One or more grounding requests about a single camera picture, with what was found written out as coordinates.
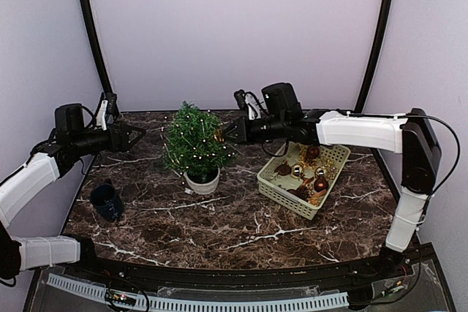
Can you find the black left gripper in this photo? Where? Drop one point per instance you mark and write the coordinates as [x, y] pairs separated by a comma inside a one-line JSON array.
[[123, 145]]

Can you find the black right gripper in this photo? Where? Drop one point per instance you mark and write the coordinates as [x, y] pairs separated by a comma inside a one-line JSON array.
[[243, 131]]

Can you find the small green christmas tree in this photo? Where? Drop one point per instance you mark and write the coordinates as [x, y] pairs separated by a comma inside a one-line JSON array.
[[192, 151]]

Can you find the beige perforated plastic basket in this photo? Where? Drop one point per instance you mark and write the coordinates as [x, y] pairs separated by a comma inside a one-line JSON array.
[[274, 178]]

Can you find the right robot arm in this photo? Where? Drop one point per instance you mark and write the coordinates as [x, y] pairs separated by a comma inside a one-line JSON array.
[[410, 135]]

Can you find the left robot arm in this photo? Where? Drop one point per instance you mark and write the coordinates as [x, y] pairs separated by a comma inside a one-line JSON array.
[[70, 140]]

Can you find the dark blue cup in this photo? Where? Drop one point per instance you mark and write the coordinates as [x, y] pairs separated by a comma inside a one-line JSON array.
[[106, 201]]

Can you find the gold bauble ornament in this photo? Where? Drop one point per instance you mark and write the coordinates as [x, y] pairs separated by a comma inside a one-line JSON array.
[[321, 172], [296, 171]]

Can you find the brown pine cone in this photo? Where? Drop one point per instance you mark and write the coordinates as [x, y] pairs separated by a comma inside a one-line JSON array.
[[301, 192]]

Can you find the gold tinsel garland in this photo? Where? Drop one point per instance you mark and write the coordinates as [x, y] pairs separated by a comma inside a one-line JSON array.
[[308, 179]]

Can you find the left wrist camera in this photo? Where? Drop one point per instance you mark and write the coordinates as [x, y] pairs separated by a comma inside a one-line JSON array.
[[110, 104]]

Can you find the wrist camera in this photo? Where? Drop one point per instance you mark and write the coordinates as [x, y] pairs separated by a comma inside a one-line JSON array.
[[110, 104], [240, 99]]

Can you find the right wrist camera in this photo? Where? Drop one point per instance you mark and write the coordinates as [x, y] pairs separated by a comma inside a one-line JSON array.
[[240, 99]]

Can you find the black front table rail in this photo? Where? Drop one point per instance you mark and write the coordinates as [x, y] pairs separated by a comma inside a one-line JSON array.
[[352, 275]]

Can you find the grey slotted cable duct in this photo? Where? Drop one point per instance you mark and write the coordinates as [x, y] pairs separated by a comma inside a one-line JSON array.
[[178, 299]]

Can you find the left black frame post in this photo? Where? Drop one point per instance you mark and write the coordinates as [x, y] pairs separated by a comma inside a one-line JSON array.
[[96, 51]]

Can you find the black frame post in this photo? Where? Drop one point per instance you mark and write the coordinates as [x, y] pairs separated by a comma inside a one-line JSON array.
[[96, 51], [374, 55]]

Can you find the right black frame post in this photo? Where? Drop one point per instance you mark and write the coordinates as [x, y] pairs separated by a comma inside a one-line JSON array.
[[374, 55]]

